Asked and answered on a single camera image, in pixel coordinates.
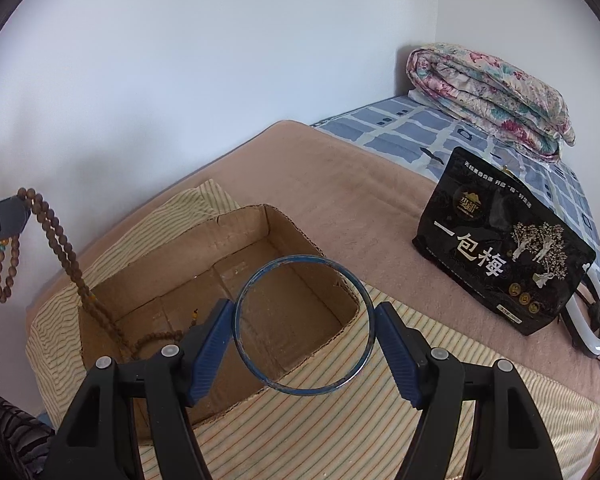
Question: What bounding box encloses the white ring light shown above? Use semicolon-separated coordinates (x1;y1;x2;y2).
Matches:
560;266;600;359

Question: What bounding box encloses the open cardboard box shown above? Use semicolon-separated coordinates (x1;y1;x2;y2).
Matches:
78;202;361;443

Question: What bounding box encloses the blue checked mattress sheet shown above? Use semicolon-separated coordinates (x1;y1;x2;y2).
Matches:
314;91;600;270

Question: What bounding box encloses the striped yellow bed cloth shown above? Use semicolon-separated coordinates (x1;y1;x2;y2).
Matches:
27;180;600;479

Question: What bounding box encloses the folded floral quilt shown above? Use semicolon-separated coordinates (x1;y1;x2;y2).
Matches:
405;42;577;164

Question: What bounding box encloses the brown wooden bead necklace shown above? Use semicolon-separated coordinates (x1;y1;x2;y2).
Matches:
0;186;186;361

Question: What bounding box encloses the dark blue bangle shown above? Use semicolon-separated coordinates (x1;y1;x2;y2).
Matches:
233;255;377;396

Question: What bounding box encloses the black snack bag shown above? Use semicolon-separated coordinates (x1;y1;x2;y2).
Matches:
413;148;595;336

